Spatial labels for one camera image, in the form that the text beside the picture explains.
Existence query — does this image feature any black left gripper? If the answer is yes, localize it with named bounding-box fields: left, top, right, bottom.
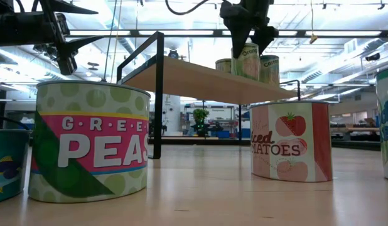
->
left=40, top=0, right=104, bottom=76

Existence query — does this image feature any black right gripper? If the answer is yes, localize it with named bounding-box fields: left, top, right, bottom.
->
left=219, top=0, right=279, bottom=59

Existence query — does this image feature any pale green orange label can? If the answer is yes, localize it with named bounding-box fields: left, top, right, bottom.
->
left=230, top=42, right=260, bottom=82

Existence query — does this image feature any olive green tin can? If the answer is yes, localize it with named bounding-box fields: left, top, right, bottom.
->
left=215, top=58, right=232, bottom=75

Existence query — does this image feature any green carrots label can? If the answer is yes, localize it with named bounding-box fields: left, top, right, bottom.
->
left=259, top=55, right=280, bottom=87

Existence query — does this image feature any green peas label can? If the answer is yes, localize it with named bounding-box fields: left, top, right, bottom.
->
left=28, top=80, right=151, bottom=204

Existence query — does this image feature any red white diced tomatoes can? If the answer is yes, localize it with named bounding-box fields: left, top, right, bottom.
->
left=249, top=100, right=333, bottom=183

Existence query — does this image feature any teal fish label can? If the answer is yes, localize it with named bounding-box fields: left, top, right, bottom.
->
left=0, top=129, right=32, bottom=204

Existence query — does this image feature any green white tin can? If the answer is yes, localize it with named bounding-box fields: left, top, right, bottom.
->
left=375, top=66, right=388, bottom=182

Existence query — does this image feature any black ceiling equipment cluster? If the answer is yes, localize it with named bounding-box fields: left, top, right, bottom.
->
left=33, top=43, right=58, bottom=62

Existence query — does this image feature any small green potted plant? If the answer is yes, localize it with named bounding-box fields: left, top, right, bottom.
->
left=192, top=108, right=211, bottom=137

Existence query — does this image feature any wooden background table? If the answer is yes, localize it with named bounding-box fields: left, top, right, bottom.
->
left=347, top=126, right=380, bottom=132

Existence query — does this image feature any black overhead frame bar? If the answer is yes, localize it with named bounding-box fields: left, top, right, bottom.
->
left=65, top=28, right=388, bottom=39

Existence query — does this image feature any hanging dark cable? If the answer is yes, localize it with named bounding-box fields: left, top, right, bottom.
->
left=101, top=0, right=119, bottom=82

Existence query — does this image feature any hanging pale cable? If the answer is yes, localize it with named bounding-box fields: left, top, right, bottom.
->
left=109, top=0, right=123, bottom=83

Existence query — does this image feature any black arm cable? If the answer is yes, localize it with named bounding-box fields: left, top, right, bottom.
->
left=13, top=0, right=41, bottom=13
left=164, top=0, right=225, bottom=16

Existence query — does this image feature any hanging yellow cord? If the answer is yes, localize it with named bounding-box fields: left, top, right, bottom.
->
left=309, top=0, right=319, bottom=45

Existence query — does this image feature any wooden shelf black metal frame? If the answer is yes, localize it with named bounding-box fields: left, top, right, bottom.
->
left=116, top=31, right=301, bottom=159

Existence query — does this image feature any thick black cable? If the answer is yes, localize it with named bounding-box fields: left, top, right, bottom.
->
left=0, top=112, right=30, bottom=131

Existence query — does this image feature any black table edge frame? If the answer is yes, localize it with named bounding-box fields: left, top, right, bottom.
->
left=148, top=137, right=382, bottom=151

